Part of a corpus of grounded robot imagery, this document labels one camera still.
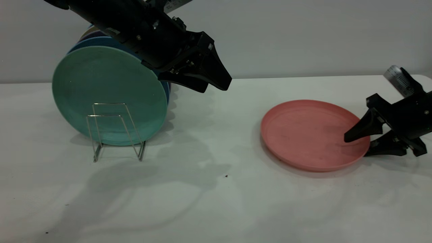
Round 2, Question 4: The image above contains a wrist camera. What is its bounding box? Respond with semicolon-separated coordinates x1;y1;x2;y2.
143;0;193;15
384;65;426;98

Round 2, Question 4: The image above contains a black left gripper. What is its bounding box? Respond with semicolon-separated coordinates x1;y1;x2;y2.
142;17;233;93

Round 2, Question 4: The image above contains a pink plate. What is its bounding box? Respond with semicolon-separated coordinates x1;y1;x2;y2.
261;100;371;172

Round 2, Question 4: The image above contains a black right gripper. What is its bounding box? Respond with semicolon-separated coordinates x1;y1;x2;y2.
344;90;432;157

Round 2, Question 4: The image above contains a dark purple plate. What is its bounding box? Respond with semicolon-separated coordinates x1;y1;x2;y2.
79;30;106;42

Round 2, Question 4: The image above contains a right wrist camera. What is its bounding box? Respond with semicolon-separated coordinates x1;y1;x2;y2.
384;65;426;98

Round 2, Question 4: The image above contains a metal wire plate rack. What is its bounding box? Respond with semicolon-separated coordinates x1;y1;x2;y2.
87;103;147;163

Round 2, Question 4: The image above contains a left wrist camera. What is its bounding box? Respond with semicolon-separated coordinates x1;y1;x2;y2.
143;0;193;15

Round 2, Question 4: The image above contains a green plate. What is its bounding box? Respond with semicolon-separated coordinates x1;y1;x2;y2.
52;46;168;146

